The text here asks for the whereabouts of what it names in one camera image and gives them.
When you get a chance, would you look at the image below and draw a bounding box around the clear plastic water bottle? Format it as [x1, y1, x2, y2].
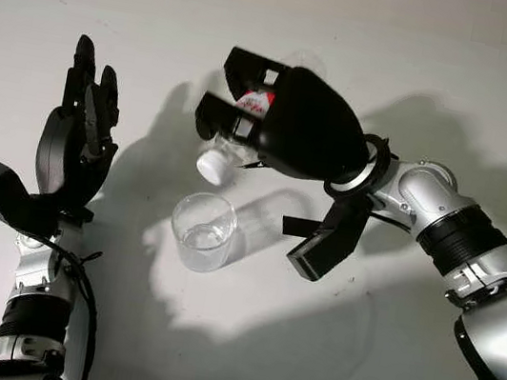
[192, 34, 330, 202]

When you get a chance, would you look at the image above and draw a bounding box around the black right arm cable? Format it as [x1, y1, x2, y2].
[293, 128, 507, 380]

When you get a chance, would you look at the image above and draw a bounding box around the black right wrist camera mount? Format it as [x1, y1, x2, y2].
[282, 190, 373, 290]

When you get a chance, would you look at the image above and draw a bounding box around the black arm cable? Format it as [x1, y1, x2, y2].
[293, 128, 507, 380]
[25, 237, 113, 380]

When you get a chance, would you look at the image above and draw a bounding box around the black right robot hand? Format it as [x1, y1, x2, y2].
[188, 40, 384, 192]

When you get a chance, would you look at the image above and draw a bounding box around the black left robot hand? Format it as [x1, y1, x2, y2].
[25, 30, 136, 231]

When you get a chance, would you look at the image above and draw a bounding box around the clear plastic cup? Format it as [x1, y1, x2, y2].
[163, 188, 240, 277]

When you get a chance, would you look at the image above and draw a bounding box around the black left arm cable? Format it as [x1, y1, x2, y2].
[25, 237, 113, 380]

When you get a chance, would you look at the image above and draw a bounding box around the black tape strip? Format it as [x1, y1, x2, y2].
[280, 213, 323, 245]

